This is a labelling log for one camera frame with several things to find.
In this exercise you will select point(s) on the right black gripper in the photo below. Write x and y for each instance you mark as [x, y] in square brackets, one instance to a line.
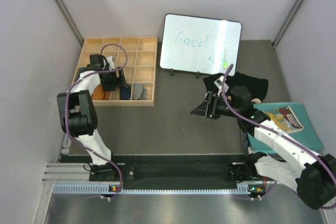
[214, 99]

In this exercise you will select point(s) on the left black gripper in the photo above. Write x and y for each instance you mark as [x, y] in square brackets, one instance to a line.
[116, 84]

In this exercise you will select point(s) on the navy blue white underwear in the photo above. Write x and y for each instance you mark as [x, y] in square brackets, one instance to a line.
[125, 92]

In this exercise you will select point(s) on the grey underwear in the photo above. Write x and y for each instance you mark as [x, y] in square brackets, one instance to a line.
[139, 92]

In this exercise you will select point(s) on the black underwear beige waistband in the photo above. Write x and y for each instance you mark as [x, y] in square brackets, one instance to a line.
[258, 88]

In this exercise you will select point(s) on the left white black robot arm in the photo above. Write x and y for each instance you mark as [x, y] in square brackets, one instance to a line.
[79, 119]

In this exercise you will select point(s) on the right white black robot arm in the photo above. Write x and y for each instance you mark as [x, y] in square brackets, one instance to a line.
[310, 175]

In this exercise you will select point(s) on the wooden compartment tray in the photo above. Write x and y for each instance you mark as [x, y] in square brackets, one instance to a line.
[139, 54]

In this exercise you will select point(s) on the rolled orange cloth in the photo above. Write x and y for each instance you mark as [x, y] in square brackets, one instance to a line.
[100, 94]

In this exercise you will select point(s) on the green marker pen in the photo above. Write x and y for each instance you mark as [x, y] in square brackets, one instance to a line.
[225, 63]

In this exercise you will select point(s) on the small whiteboard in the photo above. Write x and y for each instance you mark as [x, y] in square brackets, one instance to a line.
[196, 44]

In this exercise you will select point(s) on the yellow paperback book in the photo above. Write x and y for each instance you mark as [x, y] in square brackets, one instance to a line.
[285, 119]

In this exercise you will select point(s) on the teal folder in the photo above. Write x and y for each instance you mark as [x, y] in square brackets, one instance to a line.
[307, 136]

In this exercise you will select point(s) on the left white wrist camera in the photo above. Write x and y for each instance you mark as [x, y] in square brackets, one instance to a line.
[110, 63]

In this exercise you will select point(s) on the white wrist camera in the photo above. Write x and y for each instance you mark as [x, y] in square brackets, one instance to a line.
[219, 82]
[110, 63]

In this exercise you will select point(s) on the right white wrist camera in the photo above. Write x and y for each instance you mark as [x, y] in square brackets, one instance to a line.
[219, 82]

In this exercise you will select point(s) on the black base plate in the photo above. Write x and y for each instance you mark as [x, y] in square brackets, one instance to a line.
[167, 173]

